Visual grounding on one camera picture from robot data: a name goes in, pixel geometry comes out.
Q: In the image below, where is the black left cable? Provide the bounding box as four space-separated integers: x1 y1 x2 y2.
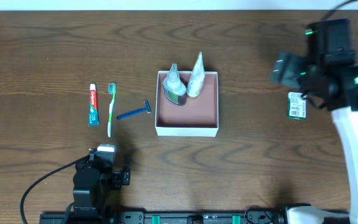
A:
19 154 91 224

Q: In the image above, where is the white cream tube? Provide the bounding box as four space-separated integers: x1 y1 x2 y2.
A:
186 52 205 98

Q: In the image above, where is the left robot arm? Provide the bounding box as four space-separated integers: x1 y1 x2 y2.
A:
73 149 131 219

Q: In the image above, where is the red teal toothpaste tube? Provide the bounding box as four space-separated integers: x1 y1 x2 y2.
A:
88 83 99 126

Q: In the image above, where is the green white toothbrush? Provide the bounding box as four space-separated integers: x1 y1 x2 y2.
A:
107 82 117 138

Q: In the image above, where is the green soap packet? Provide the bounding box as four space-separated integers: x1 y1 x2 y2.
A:
287 92 307 120

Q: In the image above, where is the white open cardboard box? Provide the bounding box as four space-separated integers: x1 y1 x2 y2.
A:
155 71 219 138

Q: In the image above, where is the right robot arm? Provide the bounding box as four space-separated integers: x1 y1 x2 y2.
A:
272 19 358 223

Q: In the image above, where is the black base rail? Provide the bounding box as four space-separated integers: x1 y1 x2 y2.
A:
39 209 287 224

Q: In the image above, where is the blue disposable razor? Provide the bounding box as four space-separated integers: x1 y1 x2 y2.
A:
116 100 151 120

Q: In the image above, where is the clear spray bottle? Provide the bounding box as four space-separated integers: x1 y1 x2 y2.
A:
163 63 186 106

